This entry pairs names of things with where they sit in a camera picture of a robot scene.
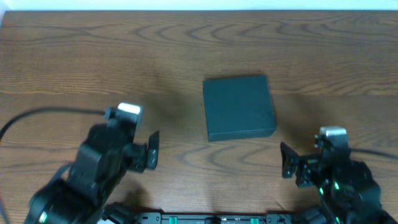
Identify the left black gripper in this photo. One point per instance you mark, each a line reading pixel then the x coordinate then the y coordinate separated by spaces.
pixel 140 154

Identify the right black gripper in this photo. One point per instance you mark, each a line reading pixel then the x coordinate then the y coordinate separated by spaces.
pixel 305 168

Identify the dark green box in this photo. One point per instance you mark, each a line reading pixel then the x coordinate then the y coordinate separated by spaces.
pixel 238 108

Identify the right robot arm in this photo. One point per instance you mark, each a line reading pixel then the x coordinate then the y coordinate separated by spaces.
pixel 347 190

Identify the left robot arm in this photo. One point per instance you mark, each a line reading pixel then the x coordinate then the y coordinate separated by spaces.
pixel 78 191

